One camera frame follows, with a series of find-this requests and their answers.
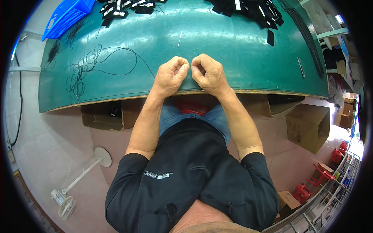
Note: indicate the person's right hand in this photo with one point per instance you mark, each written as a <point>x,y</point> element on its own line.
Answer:
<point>214,77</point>

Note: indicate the person's left hand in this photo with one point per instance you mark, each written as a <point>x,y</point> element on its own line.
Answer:
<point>167,78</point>

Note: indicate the person's legs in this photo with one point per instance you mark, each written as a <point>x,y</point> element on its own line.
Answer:
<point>172,115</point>

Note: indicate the thin white stick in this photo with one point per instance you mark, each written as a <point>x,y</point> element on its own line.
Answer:
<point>179,40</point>

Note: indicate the single black tag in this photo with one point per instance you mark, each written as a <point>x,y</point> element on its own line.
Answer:
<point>270,37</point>

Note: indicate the open cardboard box with flaps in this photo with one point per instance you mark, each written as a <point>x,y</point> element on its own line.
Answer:
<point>102,116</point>

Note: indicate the large heap of black tags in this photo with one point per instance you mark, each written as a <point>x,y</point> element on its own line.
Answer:
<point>250,10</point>

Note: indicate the pile of white-labelled black tags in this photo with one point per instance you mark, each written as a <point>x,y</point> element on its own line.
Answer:
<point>128,8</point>

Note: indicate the metal tweezers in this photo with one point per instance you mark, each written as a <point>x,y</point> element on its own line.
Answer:
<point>301,67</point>

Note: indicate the person's body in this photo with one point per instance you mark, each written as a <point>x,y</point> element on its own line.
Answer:
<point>189,180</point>

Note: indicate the large brown cardboard box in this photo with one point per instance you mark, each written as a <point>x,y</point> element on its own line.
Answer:
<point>306,128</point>

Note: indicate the blue plastic basket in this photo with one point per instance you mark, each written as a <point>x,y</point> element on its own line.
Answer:
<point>67,17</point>

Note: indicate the cluttered storage shelf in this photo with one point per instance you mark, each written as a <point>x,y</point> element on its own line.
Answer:
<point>335,43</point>

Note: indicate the white standing fan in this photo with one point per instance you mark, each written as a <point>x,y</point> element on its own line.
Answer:
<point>81,174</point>

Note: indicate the stack of brown cartons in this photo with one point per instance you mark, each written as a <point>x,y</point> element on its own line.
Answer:
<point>347,113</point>

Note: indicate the small open cardboard box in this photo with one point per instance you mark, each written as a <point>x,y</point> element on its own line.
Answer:
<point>287,201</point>

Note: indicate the red plastic stool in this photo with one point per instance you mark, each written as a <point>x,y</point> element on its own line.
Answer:
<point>302,193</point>
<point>336,156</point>
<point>344,145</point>
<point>320,175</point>

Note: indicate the grey metal rack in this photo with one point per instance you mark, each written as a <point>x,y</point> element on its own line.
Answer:
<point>329,204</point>

